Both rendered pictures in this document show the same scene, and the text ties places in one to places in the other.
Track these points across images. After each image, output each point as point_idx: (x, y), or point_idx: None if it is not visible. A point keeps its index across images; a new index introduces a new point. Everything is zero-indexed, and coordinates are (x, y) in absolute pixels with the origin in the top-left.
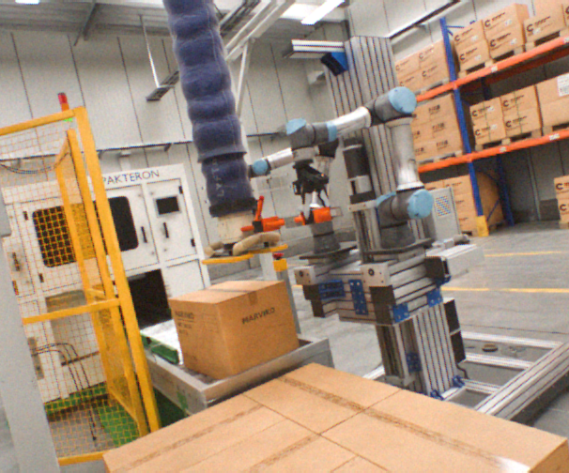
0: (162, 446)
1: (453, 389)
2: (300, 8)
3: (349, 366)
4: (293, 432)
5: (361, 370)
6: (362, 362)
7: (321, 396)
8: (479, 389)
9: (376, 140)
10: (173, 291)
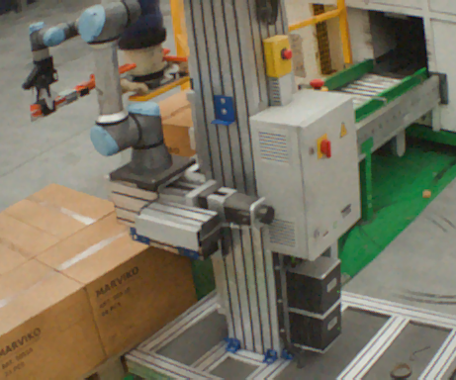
0: (50, 201)
1: (260, 356)
2: None
3: None
4: (41, 246)
5: (444, 286)
6: None
7: (92, 247)
8: (252, 375)
9: (187, 26)
10: (436, 49)
